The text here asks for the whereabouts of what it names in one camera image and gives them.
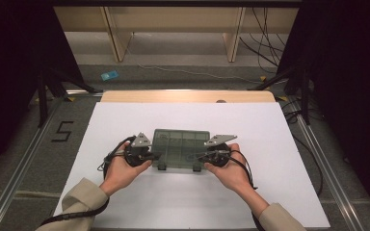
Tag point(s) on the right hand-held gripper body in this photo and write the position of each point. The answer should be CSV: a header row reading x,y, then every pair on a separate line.
x,y
220,154

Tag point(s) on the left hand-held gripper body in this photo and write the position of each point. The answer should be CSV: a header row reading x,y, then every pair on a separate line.
x,y
138,154

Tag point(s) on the grey transparent compartment box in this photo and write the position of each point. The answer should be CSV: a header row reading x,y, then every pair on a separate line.
x,y
179,144

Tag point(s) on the person's right hand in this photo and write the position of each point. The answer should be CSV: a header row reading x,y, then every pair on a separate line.
x,y
232,174

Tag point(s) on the person's left hand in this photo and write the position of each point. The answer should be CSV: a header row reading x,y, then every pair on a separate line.
x,y
122,173

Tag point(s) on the white table sheet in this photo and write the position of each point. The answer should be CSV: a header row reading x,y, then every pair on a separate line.
x,y
173,199

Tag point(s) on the light wooden table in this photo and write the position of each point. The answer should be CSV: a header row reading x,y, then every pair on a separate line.
x,y
173,96

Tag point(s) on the blue card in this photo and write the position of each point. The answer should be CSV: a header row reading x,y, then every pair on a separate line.
x,y
110,75

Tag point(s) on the yellow tape piece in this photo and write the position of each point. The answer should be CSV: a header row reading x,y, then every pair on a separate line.
x,y
282,98
263,78
70,99

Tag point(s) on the black metal stand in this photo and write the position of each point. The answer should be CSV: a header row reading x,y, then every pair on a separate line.
x,y
305,96
41,96

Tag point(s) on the dark curtain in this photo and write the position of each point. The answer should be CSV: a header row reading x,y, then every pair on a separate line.
x,y
9,64
350,80

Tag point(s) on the short metal floor rail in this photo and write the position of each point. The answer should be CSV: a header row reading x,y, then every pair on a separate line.
x,y
83,93

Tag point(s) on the long metal floor rail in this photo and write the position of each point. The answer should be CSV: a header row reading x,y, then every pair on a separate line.
x,y
327,166
22,166

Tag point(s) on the light wooden furniture frame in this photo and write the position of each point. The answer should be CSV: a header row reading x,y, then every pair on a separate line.
x,y
118,38

